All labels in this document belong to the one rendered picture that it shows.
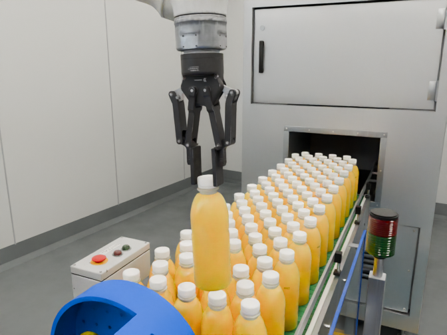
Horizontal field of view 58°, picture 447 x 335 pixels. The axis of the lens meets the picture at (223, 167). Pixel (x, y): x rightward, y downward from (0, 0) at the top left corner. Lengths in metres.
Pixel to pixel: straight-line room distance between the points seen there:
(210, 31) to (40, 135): 3.16
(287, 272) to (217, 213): 0.39
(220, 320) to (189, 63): 0.52
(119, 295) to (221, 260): 0.20
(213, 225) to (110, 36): 3.63
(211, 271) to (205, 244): 0.05
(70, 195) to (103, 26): 1.62
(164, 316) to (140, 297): 0.05
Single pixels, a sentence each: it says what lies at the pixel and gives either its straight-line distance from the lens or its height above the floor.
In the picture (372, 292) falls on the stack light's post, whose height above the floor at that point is 1.06.
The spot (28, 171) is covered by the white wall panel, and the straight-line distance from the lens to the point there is 3.75.
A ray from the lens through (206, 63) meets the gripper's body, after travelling 0.70.
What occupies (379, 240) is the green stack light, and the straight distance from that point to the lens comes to 0.99.
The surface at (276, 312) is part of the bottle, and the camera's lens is 0.99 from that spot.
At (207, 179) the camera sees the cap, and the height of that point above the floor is 1.38.
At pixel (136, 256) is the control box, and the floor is 1.08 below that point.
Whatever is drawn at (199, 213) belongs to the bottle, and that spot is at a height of 1.32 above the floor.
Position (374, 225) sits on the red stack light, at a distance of 0.99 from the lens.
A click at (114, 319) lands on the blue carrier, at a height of 1.15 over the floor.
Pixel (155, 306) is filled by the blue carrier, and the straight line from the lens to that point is 0.68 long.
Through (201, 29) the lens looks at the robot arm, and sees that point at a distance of 0.70.
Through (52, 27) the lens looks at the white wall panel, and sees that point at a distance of 3.86.
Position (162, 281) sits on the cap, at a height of 1.12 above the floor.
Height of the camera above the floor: 1.59
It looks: 14 degrees down
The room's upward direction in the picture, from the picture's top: straight up
